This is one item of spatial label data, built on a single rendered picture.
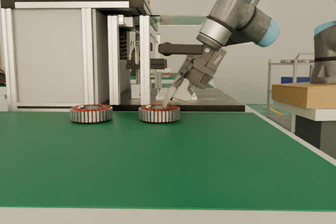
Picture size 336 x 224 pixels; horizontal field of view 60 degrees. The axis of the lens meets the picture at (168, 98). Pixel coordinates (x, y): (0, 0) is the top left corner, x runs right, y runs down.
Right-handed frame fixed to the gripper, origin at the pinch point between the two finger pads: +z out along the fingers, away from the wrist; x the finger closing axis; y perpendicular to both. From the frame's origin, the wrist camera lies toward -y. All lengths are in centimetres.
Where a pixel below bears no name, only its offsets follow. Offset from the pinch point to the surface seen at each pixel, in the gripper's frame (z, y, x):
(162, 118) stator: 2.8, 1.6, -5.2
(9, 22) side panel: 5, -54, 8
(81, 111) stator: 11.4, -16.9, -7.5
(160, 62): -6.5, -10.6, 31.2
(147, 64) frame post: -5.1, -11.4, 13.7
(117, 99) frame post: 9.3, -14.4, 12.8
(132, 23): -13.8, -24.3, 22.2
